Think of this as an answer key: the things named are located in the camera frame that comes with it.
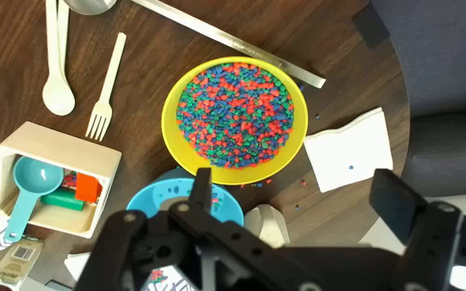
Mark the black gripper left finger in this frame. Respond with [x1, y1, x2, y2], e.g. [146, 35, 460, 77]
[75, 166, 328, 291]

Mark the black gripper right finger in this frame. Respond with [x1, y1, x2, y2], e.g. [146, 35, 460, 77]
[370, 168, 466, 291]

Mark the cream ceramic mug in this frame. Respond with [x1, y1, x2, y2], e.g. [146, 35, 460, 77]
[244, 202, 294, 250]

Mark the white mug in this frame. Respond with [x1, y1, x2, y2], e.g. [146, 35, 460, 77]
[142, 265, 200, 291]

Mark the blue plastic bowl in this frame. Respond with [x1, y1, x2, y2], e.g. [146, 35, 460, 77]
[125, 166, 247, 228]

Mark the yellow plastic bowl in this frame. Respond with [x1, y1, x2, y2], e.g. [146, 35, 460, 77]
[161, 55, 311, 187]

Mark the crumpled white paper napkin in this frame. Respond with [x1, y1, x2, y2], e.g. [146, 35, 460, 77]
[62, 249, 93, 283]

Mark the orange toy block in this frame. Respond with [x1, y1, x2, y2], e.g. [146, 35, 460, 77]
[75, 173, 104, 205]

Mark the green toy block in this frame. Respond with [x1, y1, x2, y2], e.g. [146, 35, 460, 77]
[40, 187, 87, 213]

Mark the small labelled bottle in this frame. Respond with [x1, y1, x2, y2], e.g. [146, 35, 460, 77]
[0, 236, 46, 291]

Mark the teal measuring cup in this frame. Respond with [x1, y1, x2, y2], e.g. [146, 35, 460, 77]
[4, 155, 67, 245]

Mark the light wooden open box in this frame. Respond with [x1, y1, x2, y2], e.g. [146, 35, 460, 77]
[0, 119, 124, 241]

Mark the white square paper napkin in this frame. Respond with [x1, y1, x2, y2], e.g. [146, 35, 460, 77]
[303, 106, 396, 194]

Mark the cream plastic fork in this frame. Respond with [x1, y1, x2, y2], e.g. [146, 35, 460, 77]
[85, 30, 129, 144]

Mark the multicoloured beads heap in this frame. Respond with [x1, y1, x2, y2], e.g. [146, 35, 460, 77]
[176, 61, 297, 169]

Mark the wooden spoon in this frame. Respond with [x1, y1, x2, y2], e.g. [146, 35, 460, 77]
[41, 0, 78, 118]

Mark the blue-grey upholstered chair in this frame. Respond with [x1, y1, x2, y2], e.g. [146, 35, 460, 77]
[370, 0, 466, 198]

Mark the long metal serving spoon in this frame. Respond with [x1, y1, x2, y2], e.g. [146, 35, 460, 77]
[62, 0, 328, 90]

